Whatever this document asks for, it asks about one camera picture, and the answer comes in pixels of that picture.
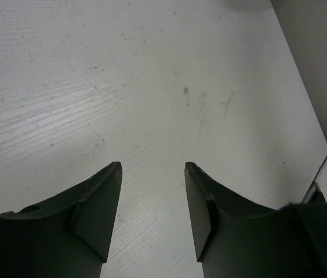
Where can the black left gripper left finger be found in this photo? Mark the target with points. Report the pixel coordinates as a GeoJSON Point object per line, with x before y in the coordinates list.
{"type": "Point", "coordinates": [67, 235]}

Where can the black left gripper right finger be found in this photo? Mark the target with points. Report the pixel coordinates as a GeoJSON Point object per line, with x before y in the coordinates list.
{"type": "Point", "coordinates": [236, 237]}

